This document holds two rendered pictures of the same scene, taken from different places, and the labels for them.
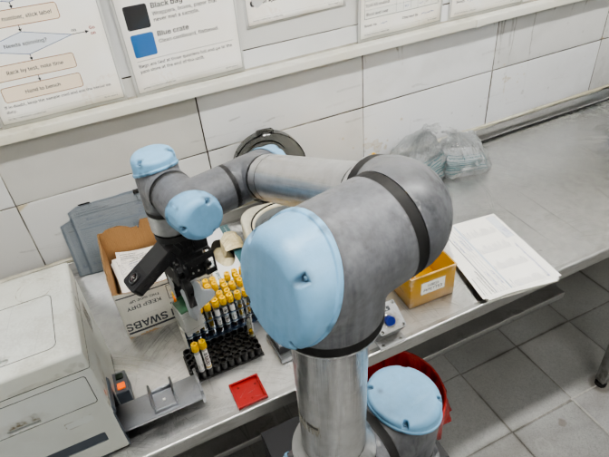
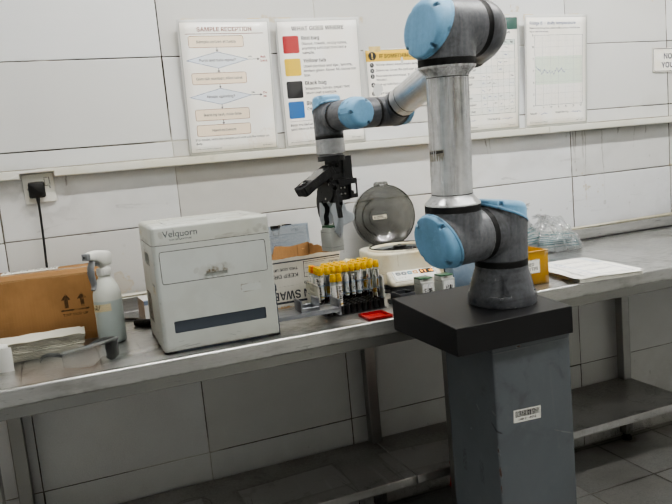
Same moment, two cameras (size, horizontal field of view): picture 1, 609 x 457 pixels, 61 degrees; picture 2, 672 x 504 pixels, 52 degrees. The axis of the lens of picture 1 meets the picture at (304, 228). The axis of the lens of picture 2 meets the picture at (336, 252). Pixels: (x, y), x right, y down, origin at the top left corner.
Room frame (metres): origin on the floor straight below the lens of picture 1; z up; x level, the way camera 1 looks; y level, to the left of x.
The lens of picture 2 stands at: (-1.03, 0.21, 1.29)
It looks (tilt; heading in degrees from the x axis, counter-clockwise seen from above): 8 degrees down; 1
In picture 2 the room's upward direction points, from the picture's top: 5 degrees counter-clockwise
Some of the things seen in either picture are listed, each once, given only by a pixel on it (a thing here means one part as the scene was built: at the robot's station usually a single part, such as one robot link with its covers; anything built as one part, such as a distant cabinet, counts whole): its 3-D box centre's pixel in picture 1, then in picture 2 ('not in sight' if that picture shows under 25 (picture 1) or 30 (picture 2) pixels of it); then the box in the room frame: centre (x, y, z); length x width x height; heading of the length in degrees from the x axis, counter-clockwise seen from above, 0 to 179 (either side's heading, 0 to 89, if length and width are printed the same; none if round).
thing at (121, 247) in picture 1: (157, 267); (289, 273); (1.07, 0.40, 0.95); 0.29 x 0.25 x 0.15; 22
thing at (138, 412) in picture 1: (153, 402); (298, 309); (0.67, 0.35, 0.92); 0.21 x 0.07 x 0.05; 112
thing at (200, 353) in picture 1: (219, 340); (349, 290); (0.82, 0.22, 0.93); 0.17 x 0.09 x 0.11; 112
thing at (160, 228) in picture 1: (169, 217); (329, 148); (0.77, 0.24, 1.32); 0.08 x 0.08 x 0.05
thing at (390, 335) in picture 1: (380, 316); not in sight; (0.86, -0.16, 0.92); 0.13 x 0.07 x 0.08; 22
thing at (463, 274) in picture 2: not in sight; (463, 273); (0.95, -0.11, 0.92); 0.10 x 0.07 x 0.10; 118
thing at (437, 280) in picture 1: (418, 271); (516, 266); (0.99, -0.28, 0.93); 0.13 x 0.13 x 0.10; 19
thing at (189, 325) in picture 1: (188, 315); (332, 238); (0.76, 0.25, 1.08); 0.05 x 0.04 x 0.06; 35
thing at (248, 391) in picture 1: (247, 391); (375, 315); (0.71, 0.16, 0.88); 0.07 x 0.07 x 0.01; 22
